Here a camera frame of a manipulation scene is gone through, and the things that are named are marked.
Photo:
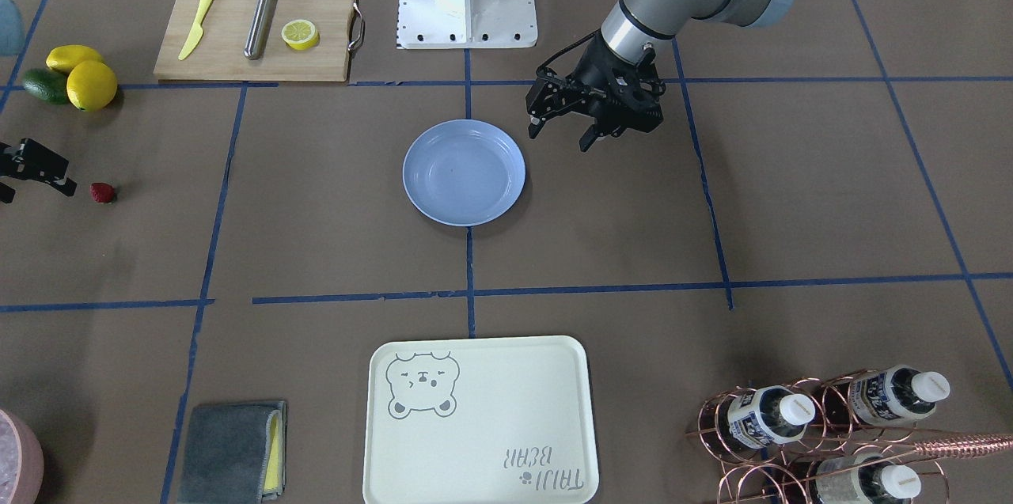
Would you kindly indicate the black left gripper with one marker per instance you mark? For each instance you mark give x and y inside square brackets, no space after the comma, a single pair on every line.
[589,71]

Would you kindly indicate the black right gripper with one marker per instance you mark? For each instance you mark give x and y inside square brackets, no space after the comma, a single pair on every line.
[30,159]

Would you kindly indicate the red strawberry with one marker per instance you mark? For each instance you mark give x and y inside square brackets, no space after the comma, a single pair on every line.
[102,193]

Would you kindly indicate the blue plate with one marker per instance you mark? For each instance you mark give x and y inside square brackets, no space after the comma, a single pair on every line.
[463,172]

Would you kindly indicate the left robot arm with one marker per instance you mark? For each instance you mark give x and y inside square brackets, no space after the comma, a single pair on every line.
[631,24]

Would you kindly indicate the green avocado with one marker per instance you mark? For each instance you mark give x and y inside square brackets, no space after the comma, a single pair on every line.
[46,85]

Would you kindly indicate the yellow lemon front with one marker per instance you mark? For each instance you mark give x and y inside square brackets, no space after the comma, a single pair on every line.
[91,86]

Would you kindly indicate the yellow lemon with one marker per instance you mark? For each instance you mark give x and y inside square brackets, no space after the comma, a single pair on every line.
[91,86]
[65,58]

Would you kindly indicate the yellow lemon back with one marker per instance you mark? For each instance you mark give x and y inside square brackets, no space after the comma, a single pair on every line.
[65,58]

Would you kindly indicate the yellow plastic knife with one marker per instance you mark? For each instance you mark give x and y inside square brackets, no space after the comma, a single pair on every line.
[196,31]

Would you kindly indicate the wooden cutting board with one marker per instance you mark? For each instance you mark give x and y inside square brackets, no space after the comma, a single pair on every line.
[233,40]

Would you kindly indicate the pink bowl with ice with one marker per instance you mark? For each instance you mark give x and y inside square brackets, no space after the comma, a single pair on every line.
[22,461]

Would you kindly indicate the lemon half slice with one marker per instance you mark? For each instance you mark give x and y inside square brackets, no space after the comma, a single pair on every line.
[300,35]

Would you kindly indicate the steel knife sharpener rod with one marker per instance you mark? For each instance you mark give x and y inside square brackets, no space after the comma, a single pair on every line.
[259,29]

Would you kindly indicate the cream bear tray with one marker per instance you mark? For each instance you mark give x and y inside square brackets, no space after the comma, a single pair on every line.
[495,420]

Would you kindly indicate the grey yellow cleaning cloth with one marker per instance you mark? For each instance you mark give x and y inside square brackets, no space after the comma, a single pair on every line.
[235,453]

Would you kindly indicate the tea bottle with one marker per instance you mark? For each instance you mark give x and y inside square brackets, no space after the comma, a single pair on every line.
[756,420]
[865,478]
[901,394]

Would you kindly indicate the tea bottle lower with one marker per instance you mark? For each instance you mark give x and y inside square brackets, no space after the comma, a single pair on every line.
[865,478]

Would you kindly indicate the copper wire bottle rack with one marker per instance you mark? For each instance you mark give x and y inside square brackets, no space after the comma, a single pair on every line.
[788,472]

